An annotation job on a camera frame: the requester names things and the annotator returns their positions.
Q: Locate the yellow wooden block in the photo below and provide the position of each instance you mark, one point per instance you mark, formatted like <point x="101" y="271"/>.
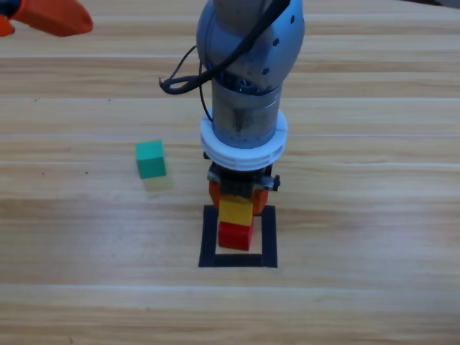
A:
<point x="235" y="212"/>

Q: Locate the green wooden block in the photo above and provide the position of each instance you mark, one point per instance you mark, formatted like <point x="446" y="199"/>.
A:
<point x="151" y="161"/>

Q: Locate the black tape rectangle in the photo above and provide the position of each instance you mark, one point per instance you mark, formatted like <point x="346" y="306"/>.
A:
<point x="208" y="237"/>

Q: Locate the red wooden block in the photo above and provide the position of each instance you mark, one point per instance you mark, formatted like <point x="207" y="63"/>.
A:
<point x="233" y="237"/>

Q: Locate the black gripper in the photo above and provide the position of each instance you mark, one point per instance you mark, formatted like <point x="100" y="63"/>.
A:
<point x="235" y="183"/>
<point x="9" y="7"/>

